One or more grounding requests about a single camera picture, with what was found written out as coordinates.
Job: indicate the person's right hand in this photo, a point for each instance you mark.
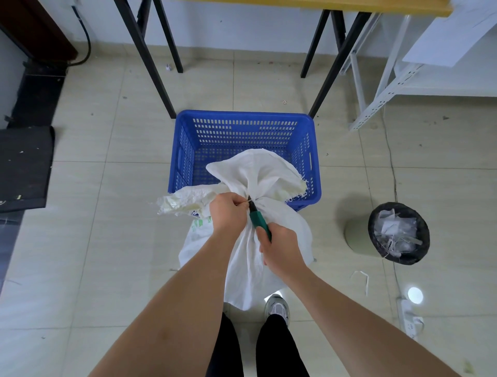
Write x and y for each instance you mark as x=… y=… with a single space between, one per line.
x=283 y=252

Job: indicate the person's left hand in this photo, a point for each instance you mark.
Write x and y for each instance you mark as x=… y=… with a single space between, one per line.
x=227 y=211

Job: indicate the person's left fingers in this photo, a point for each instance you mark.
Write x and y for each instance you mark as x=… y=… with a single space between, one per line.
x=237 y=202

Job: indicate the person's right fingers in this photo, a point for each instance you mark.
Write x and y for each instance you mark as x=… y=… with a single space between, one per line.
x=280 y=232

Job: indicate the green utility knife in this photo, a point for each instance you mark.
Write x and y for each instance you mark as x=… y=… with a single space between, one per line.
x=258 y=224

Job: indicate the white woven sack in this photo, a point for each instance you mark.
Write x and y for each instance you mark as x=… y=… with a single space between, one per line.
x=264 y=174

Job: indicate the person's left forearm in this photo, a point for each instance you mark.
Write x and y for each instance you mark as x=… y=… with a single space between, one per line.
x=182 y=307

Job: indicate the person's right forearm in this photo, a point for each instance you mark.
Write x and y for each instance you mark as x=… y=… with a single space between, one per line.
x=349 y=330

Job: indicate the grey white sneaker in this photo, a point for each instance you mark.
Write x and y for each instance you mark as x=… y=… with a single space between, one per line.
x=277 y=307

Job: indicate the green trash bin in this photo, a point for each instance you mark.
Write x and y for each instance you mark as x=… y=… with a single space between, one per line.
x=357 y=237

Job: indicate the blue plastic basket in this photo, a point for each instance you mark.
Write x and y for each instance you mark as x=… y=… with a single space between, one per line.
x=233 y=115

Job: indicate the white plastic strip scrap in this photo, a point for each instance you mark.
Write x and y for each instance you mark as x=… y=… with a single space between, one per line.
x=367 y=284

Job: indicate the pile of white paper scraps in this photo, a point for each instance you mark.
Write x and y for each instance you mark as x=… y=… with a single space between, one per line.
x=392 y=230

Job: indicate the person's right leg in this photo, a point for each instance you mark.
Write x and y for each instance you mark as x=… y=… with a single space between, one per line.
x=279 y=349

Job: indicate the person's leg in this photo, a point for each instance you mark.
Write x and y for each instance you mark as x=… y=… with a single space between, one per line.
x=279 y=349
x=227 y=349

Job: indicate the person's left leg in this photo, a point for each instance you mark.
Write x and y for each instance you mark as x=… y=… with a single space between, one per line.
x=227 y=349

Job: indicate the black bin liner bag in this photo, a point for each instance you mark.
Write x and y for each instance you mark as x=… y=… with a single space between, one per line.
x=424 y=233

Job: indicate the white power strip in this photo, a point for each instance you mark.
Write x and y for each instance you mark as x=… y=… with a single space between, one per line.
x=405 y=315

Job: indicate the white metal shelf rack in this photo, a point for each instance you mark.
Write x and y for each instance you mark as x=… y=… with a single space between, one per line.
x=388 y=95

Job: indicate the black flat board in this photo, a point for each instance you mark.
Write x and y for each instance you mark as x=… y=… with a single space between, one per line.
x=23 y=167

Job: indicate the black stand base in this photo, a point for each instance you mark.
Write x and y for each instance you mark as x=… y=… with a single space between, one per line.
x=39 y=97

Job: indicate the wooden table with black legs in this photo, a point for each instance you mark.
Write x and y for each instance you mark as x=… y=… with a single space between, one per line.
x=349 y=4

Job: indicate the white paper sheet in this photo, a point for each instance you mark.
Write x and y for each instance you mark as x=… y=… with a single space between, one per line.
x=446 y=39

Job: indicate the dark brown cabinet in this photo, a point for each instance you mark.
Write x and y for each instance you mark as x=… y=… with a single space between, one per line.
x=31 y=23

